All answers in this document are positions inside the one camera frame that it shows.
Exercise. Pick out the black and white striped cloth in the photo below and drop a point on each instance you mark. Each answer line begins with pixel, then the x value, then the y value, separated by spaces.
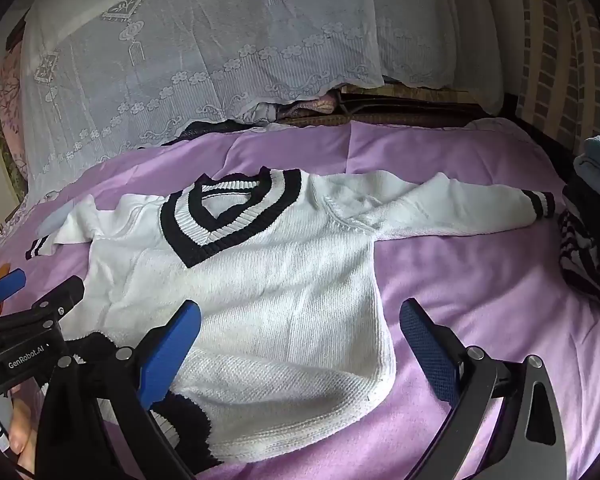
pixel 582 250

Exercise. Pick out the brick-patterned curtain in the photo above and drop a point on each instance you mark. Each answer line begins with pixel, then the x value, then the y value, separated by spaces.
pixel 555 60

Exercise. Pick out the white sweater with black trim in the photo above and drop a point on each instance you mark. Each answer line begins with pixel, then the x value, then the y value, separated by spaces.
pixel 280 285

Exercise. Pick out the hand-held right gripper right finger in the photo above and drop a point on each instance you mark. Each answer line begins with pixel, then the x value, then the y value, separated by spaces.
pixel 427 350

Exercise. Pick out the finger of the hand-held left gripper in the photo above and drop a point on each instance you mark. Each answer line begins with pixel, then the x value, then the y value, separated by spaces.
pixel 60 298
pixel 6 283

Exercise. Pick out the person's left hand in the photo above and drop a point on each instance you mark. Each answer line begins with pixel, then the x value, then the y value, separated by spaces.
pixel 22 427

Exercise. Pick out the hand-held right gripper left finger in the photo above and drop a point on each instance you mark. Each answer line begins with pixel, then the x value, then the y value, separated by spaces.
pixel 170 347

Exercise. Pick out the purple bed sheet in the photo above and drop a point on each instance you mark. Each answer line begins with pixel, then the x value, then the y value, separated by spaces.
pixel 480 310

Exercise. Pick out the white lace cover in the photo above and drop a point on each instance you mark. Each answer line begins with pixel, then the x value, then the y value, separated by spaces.
pixel 180 60

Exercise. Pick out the pink floral quilt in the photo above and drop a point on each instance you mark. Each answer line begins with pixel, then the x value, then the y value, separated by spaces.
pixel 10 90

